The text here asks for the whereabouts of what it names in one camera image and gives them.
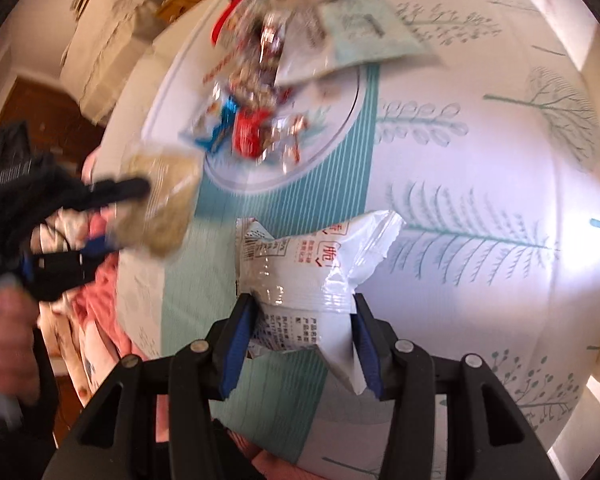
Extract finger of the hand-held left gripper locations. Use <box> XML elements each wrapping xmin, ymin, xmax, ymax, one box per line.
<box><xmin>80</xmin><ymin>176</ymin><xmax>152</xmax><ymax>211</ymax></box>
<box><xmin>22</xmin><ymin>237</ymin><xmax>118</xmax><ymax>303</ymax></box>

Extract clear white snack packet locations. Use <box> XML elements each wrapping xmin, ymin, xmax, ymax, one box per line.
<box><xmin>275</xmin><ymin>5</ymin><xmax>341</xmax><ymax>86</ymax></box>

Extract blue snack packet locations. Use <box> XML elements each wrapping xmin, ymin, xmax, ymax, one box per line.
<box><xmin>180</xmin><ymin>95</ymin><xmax>241</xmax><ymax>153</ymax></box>

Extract person's left forearm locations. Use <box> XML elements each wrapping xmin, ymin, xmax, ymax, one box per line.
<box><xmin>0</xmin><ymin>380</ymin><xmax>61</xmax><ymax>480</ymax></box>

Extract red snack packet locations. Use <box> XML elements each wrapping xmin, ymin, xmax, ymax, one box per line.
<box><xmin>232</xmin><ymin>110</ymin><xmax>271</xmax><ymax>158</ymax></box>

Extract clear beige cracker packet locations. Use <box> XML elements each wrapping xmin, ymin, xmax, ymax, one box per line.
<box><xmin>107</xmin><ymin>152</ymin><xmax>203</xmax><ymax>261</ymax></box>

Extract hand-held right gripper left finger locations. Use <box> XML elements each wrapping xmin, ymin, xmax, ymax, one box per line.
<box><xmin>42</xmin><ymin>292</ymin><xmax>261</xmax><ymax>480</ymax></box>

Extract red white snack bag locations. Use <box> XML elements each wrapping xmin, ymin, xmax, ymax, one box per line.
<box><xmin>212</xmin><ymin>0</ymin><xmax>263</xmax><ymax>46</ymax></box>

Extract clear plastic snack bag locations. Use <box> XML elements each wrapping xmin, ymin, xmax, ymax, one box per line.
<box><xmin>235</xmin><ymin>210</ymin><xmax>406</xmax><ymax>396</ymax></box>

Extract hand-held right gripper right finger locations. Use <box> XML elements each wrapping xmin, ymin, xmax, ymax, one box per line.
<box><xmin>350</xmin><ymin>292</ymin><xmax>558</xmax><ymax>480</ymax></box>

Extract pile of small wrapped snacks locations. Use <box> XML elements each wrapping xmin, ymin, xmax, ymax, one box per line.
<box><xmin>200</xmin><ymin>10</ymin><xmax>311</xmax><ymax>166</ymax></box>

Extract white lace cloth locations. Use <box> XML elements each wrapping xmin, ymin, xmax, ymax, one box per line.
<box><xmin>60</xmin><ymin>0</ymin><xmax>156</xmax><ymax>126</ymax></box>

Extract person's left hand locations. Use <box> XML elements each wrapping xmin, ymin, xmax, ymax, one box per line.
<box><xmin>0</xmin><ymin>280</ymin><xmax>43</xmax><ymax>406</ymax></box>

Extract white plastic storage bin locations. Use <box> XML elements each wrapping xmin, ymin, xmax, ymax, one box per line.
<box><xmin>100</xmin><ymin>0</ymin><xmax>231</xmax><ymax>171</ymax></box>

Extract pale teal snack packet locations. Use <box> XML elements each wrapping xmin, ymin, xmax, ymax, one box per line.
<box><xmin>320</xmin><ymin>0</ymin><xmax>443</xmax><ymax>68</ymax></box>

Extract pink blanket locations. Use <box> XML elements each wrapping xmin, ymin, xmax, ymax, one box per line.
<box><xmin>70</xmin><ymin>145</ymin><xmax>146</xmax><ymax>361</ymax></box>

